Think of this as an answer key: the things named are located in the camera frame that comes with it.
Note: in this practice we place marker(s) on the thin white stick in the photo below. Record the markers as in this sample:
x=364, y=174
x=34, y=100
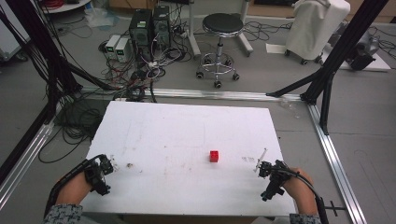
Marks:
x=261, y=159

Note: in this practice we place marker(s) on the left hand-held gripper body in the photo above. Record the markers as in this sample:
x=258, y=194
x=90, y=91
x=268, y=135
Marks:
x=93, y=174

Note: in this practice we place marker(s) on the black computer tower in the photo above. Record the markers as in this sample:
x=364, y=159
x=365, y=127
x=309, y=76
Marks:
x=162, y=28
x=140, y=31

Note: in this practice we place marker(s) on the person's left patterned sleeve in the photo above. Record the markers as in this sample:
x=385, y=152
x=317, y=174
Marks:
x=62, y=214

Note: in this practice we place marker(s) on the person's left hand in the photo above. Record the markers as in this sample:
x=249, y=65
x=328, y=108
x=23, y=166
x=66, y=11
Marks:
x=74, y=190

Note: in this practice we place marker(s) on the white power supply box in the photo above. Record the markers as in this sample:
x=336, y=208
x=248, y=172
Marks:
x=111, y=45
x=123, y=49

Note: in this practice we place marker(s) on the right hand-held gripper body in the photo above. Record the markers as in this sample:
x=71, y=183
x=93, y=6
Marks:
x=278, y=177

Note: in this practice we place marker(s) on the person's patterned sleeve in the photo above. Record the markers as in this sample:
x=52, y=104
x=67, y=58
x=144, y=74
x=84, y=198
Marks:
x=305, y=219
x=62, y=214

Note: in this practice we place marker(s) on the white floor board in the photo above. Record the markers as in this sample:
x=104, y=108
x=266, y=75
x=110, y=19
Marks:
x=378, y=63

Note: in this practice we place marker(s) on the person's right hand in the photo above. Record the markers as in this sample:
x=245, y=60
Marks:
x=299, y=188

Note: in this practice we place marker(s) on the aluminium frame rail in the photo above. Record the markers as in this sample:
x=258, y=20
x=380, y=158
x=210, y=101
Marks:
x=25, y=158
x=336, y=168
x=218, y=94

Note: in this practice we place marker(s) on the clear plastic bag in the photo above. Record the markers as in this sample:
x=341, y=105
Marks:
x=101, y=17

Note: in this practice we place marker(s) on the white covered cart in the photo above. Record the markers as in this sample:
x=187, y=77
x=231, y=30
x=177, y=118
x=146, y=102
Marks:
x=313, y=29

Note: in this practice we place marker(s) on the white table leg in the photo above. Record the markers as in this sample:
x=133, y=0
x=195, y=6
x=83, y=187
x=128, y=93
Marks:
x=246, y=37
x=193, y=31

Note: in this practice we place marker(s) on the brown crumb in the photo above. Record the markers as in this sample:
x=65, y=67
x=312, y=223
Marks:
x=129, y=165

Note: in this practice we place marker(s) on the person's right patterned sleeve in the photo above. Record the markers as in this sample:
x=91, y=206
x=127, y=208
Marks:
x=305, y=219

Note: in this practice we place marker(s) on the black round stool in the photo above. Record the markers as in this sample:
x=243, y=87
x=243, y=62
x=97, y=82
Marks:
x=222, y=23

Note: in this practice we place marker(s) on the white round table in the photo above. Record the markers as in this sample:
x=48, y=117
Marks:
x=67, y=6

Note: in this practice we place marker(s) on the red toy block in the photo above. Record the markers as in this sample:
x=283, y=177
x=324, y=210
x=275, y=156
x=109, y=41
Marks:
x=214, y=156

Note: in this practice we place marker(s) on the black and grey machine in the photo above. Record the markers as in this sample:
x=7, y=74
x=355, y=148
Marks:
x=362, y=54

